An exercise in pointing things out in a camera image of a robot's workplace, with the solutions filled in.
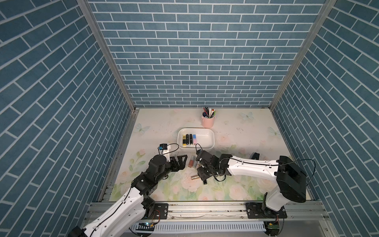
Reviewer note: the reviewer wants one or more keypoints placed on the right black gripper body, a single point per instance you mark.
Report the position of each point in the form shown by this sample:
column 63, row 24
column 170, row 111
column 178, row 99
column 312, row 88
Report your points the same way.
column 211, row 171

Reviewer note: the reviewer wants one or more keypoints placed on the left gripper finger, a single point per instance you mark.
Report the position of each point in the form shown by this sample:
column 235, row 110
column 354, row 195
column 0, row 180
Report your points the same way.
column 182, row 160
column 175, row 165

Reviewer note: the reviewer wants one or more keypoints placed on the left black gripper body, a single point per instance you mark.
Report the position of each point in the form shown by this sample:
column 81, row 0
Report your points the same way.
column 166, row 170

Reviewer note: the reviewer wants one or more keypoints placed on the silver gold lipstick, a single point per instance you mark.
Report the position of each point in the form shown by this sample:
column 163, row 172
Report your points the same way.
column 195, row 177

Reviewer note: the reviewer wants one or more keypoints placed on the gold black lipstick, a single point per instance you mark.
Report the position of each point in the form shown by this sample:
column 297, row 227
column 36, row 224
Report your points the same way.
column 184, row 139

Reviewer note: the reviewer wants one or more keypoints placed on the white plastic storage box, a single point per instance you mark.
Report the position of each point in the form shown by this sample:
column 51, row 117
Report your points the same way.
column 205, row 138

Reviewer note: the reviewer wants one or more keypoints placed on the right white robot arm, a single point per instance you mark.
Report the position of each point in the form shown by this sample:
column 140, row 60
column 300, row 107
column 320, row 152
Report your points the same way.
column 290, row 179

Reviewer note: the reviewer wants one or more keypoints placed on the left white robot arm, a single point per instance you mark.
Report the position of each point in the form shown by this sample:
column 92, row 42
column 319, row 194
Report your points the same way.
column 136, row 203

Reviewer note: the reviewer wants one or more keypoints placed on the red lip gloss tube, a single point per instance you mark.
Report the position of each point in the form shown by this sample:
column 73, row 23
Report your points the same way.
column 191, row 162

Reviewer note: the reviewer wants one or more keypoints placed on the silver lip gloss tube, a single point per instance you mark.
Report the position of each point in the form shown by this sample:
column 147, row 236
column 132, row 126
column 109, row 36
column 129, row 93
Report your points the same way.
column 194, row 161

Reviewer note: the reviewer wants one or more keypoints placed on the pink pen cup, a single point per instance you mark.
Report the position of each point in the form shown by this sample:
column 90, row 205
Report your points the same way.
column 207, row 122

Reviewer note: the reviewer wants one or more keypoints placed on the floral table mat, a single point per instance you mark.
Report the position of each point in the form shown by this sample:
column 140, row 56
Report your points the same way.
column 239, row 132

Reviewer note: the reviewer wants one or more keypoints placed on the pens in cup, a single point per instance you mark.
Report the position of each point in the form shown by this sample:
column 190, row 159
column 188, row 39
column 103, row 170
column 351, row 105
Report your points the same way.
column 208, row 112

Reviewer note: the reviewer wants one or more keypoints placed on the left green circuit board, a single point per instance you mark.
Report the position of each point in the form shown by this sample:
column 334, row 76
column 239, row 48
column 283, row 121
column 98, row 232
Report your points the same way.
column 145, row 227

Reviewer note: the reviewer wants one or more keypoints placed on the green circuit board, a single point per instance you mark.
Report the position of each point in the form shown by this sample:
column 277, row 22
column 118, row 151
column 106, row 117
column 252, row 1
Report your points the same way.
column 271, row 229
column 145, row 227

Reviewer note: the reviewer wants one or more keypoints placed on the right green circuit board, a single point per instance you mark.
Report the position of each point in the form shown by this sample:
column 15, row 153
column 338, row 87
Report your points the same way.
column 271, row 229

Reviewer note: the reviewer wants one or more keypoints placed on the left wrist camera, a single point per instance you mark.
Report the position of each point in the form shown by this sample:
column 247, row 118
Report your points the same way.
column 164, row 150

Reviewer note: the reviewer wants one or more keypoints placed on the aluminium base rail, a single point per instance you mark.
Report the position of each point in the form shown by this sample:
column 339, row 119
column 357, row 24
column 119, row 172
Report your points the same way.
column 236, row 210

